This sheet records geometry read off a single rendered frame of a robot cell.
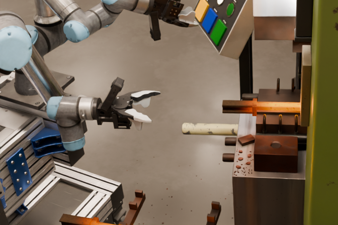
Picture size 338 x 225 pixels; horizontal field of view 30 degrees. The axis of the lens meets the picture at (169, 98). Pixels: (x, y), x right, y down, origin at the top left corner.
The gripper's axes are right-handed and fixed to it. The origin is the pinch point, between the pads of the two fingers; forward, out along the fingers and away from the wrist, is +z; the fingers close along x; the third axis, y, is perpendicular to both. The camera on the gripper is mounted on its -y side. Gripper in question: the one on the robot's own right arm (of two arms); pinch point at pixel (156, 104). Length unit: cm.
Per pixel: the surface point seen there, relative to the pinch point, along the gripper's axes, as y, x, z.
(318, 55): -47, 48, 45
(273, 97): 0.8, -6.4, 35.3
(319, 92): -39, 49, 46
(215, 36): 0.3, -43.1, 13.7
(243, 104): -1.4, 1.0, 26.7
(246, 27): -4.7, -41.0, 25.2
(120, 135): 100, -108, -51
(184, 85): 100, -160, -22
